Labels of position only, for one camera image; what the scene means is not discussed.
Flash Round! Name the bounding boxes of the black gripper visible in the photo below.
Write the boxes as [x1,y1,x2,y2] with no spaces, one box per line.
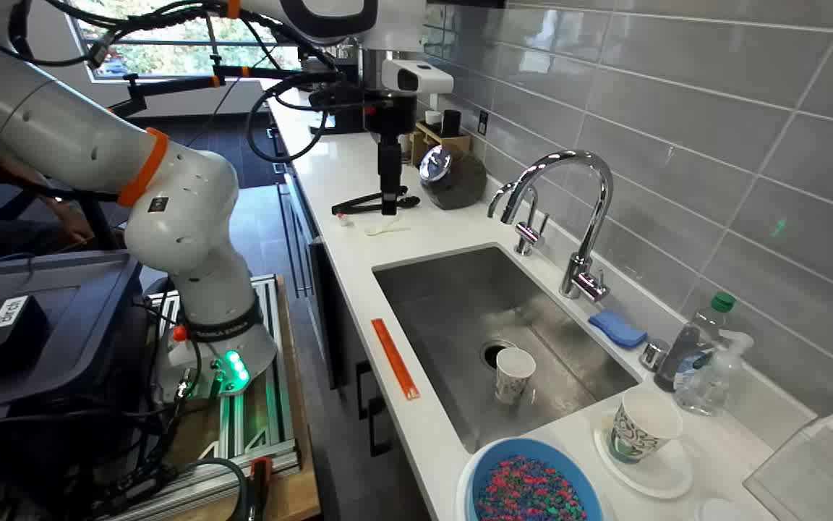
[361,88,423,216]

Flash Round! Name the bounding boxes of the patterned paper coffee cup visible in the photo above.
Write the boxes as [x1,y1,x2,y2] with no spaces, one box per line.
[607,389,687,465]

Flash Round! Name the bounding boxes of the orange strip on counter edge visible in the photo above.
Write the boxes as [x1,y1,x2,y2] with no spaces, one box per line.
[369,315,423,405]

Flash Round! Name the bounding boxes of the paper cup in sink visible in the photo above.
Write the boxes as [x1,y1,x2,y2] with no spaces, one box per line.
[493,344,541,407]

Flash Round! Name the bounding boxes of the white plate under cup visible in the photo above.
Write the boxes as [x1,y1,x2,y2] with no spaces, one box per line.
[594,415,698,504]

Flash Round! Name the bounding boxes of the black plastic tongs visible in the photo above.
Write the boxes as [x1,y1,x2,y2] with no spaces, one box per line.
[331,188,423,216]

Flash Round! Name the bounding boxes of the wooden utensil box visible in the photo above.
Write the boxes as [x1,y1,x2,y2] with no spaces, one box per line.
[408,108,478,169]

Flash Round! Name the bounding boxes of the small chrome faucet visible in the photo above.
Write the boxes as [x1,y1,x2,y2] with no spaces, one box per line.
[487,180,552,260]

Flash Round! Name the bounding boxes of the stainless steel sink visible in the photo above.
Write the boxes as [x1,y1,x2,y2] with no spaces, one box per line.
[371,244,642,454]

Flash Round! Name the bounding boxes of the tall chrome faucet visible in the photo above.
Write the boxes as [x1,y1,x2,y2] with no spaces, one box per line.
[499,147,620,305]

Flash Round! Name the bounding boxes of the window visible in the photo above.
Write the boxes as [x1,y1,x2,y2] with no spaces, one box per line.
[68,0,306,88]

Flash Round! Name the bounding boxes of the blue sponge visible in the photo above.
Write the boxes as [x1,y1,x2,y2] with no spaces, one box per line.
[587,308,651,354]

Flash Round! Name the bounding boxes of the small grey metal object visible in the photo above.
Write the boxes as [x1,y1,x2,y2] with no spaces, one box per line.
[638,337,672,377]

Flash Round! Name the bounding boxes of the blue storage bin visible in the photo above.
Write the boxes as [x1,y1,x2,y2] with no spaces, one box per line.
[0,248,146,419]

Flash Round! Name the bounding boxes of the blue bowl of coloured beads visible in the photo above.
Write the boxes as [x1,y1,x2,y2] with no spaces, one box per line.
[468,436,607,521]

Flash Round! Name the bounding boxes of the clear green-capped bottle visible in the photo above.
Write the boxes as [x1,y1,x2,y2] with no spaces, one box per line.
[655,290,740,394]

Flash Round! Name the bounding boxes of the clear plastic water bottle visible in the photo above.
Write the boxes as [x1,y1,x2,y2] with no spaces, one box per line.
[672,331,759,419]

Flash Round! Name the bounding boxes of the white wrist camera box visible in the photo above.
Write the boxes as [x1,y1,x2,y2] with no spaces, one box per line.
[376,56,458,99]

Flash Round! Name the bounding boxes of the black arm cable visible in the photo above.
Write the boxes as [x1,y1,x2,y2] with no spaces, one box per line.
[7,0,345,169]

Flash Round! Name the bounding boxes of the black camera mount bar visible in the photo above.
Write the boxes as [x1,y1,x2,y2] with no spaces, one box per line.
[107,60,289,121]

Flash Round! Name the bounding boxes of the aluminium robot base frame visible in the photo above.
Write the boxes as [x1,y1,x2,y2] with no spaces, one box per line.
[156,273,301,477]

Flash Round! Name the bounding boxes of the black floor cable bundle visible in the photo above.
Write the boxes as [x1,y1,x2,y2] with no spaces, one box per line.
[68,386,259,521]

